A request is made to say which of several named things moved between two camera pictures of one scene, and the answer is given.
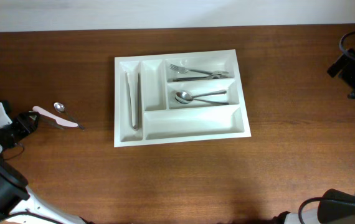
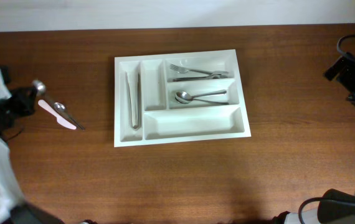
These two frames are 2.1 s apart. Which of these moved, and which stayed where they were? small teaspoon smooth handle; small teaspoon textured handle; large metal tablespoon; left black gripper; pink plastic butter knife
Moved: left black gripper; pink plastic butter knife; small teaspoon textured handle
Stayed: small teaspoon smooth handle; large metal tablespoon
